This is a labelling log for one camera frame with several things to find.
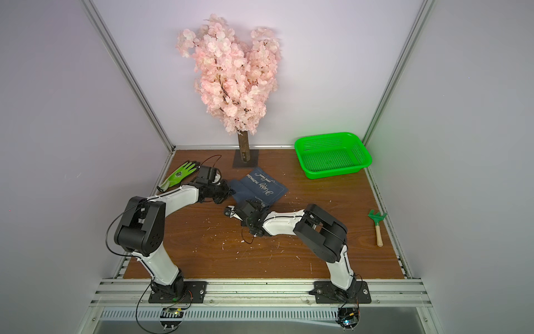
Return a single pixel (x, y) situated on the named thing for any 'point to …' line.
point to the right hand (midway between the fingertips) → (249, 201)
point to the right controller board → (348, 317)
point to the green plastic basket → (329, 155)
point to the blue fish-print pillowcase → (258, 186)
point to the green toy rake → (377, 217)
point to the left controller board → (171, 317)
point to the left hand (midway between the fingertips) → (238, 189)
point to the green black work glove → (176, 178)
